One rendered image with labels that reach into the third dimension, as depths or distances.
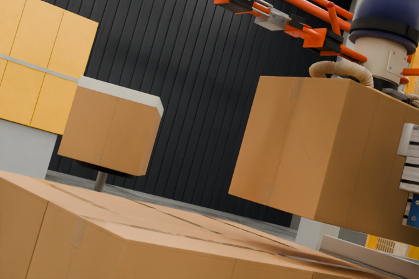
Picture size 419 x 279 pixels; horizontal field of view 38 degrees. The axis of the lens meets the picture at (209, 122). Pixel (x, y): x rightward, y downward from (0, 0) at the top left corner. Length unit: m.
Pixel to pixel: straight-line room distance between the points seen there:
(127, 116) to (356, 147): 1.52
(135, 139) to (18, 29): 6.15
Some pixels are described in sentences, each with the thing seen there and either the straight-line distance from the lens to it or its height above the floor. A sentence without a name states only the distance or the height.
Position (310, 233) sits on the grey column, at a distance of 3.48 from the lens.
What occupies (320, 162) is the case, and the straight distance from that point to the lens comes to 1.72.
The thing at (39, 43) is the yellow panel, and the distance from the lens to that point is 9.10.
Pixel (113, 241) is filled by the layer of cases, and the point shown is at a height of 0.53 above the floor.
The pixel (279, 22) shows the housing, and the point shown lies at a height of 1.19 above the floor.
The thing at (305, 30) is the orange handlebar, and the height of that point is 1.20.
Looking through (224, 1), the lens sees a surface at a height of 1.18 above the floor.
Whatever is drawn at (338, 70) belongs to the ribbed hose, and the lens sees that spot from 1.94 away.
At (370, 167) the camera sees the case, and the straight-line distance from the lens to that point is 1.83.
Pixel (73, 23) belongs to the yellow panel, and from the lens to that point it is 9.27.
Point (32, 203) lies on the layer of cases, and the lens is 1.72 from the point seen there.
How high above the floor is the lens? 0.71
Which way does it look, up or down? 5 degrees up
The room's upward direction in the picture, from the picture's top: 15 degrees clockwise
